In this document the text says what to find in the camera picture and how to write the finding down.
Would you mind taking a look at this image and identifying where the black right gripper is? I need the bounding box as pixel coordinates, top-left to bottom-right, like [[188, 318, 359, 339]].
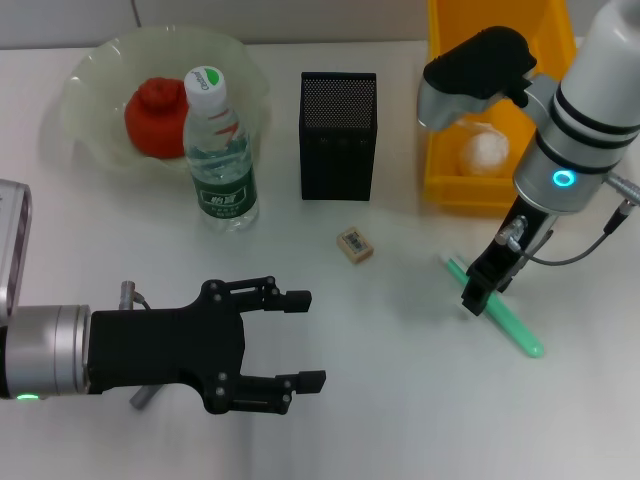
[[459, 196, 557, 318]]

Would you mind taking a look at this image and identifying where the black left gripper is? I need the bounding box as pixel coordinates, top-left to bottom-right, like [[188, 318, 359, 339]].
[[87, 274, 327, 417]]

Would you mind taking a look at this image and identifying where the mint green pen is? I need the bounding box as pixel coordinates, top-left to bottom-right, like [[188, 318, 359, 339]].
[[440, 254, 546, 359]]

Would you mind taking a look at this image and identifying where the white paper ball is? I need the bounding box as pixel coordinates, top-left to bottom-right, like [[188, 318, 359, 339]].
[[457, 119, 512, 177]]

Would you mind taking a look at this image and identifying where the clear green-label water bottle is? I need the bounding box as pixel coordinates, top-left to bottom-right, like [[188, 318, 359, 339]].
[[182, 64, 260, 234]]

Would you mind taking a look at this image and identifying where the red-orange knitted toy orange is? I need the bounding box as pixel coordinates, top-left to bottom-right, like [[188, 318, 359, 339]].
[[124, 77, 194, 160]]

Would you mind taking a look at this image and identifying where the beige eraser with barcode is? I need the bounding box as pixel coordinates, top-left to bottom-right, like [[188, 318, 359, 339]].
[[336, 228, 376, 264]]

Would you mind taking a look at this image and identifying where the grey metallic pen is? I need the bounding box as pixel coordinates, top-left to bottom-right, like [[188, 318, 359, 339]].
[[128, 384, 160, 411]]

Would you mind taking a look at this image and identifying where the black mesh pen holder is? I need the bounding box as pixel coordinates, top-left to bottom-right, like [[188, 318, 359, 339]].
[[298, 71, 378, 203]]

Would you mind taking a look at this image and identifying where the pale green glass fruit plate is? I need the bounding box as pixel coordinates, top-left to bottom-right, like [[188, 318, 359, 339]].
[[59, 25, 274, 191]]

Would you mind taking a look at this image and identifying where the yellow plastic bin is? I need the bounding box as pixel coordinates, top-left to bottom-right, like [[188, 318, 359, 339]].
[[423, 0, 579, 217]]

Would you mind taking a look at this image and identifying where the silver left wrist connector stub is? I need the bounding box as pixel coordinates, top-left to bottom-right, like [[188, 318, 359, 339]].
[[119, 280, 151, 311]]

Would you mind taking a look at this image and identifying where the right wrist cable with plug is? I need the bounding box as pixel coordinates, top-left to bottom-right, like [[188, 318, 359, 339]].
[[494, 172, 640, 265]]

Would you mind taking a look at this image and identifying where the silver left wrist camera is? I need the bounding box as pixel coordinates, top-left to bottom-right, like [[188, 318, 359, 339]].
[[0, 179, 34, 326]]

